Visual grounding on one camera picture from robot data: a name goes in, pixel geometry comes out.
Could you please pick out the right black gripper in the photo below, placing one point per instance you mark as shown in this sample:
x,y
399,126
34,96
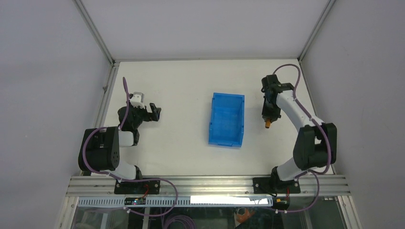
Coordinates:
x,y
266,114

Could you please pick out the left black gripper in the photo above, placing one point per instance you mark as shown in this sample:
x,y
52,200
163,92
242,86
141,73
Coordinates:
x,y
148,116

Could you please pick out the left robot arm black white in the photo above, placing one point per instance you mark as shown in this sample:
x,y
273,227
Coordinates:
x,y
100,149

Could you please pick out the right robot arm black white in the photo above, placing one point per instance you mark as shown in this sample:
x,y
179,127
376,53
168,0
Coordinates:
x,y
316,143

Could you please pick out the blue plastic bin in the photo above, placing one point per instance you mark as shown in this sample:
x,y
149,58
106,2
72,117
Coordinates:
x,y
227,121

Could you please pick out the small black circuit board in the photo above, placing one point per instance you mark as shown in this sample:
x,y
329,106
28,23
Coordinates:
x,y
134,201

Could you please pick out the orange object below table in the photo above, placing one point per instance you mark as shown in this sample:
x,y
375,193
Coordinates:
x,y
241,215

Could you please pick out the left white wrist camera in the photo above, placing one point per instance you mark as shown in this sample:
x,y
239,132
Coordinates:
x,y
136,99

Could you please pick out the left aluminium frame post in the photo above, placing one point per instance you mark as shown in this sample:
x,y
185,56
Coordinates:
x,y
93,30

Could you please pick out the aluminium frame post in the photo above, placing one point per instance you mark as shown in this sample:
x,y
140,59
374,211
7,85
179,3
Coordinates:
x,y
93,30
318,25

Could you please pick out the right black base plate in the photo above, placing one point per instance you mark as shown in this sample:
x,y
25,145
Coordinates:
x,y
271,185

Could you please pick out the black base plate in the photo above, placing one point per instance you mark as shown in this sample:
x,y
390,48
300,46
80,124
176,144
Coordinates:
x,y
137,188
271,185

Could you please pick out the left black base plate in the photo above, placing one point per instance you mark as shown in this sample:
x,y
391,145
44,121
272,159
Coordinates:
x,y
137,188

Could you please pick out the white slotted cable duct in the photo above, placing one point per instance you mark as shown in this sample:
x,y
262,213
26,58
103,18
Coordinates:
x,y
192,201

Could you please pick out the aluminium front rail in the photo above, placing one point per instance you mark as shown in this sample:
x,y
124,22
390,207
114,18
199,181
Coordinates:
x,y
186,186

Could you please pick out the right aluminium frame post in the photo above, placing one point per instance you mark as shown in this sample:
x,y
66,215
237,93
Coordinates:
x,y
318,25

